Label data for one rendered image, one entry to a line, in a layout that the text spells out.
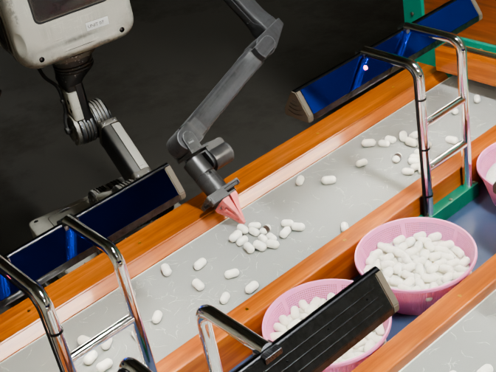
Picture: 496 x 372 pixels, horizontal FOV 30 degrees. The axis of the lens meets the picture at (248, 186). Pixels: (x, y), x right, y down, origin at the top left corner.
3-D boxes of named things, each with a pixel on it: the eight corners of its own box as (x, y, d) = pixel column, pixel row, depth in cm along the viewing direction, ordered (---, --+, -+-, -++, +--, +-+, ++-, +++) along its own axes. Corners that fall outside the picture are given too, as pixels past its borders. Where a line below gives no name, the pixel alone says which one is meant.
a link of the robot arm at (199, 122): (245, 47, 255) (264, 29, 246) (260, 61, 256) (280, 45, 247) (159, 150, 232) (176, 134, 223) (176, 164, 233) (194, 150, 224)
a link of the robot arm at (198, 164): (178, 168, 231) (184, 156, 226) (198, 156, 235) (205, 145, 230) (195, 189, 229) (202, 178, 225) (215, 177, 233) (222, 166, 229)
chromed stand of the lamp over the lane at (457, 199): (370, 208, 237) (351, 49, 213) (420, 173, 247) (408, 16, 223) (428, 233, 224) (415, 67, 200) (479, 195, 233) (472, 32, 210)
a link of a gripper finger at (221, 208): (262, 207, 225) (238, 178, 227) (240, 222, 222) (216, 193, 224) (254, 219, 231) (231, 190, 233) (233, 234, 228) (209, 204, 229)
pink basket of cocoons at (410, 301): (340, 312, 205) (335, 278, 200) (382, 242, 224) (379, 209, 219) (458, 336, 193) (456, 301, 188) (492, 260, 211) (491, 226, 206)
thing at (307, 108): (284, 115, 209) (280, 86, 205) (457, 13, 240) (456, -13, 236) (309, 124, 203) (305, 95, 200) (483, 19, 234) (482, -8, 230)
